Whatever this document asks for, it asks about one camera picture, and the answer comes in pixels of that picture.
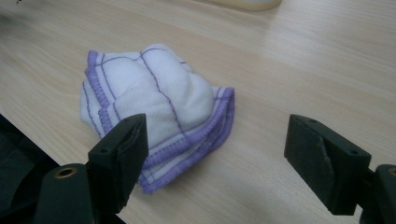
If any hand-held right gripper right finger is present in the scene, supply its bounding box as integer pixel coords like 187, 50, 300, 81
283, 113, 373, 217

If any clear plastic container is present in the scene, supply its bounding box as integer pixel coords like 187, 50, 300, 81
211, 0, 283, 12

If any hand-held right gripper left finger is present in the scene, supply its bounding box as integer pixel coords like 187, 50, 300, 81
87, 113, 149, 217

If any white cloth with purple stitching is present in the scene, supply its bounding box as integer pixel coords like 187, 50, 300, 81
79, 43, 235, 195

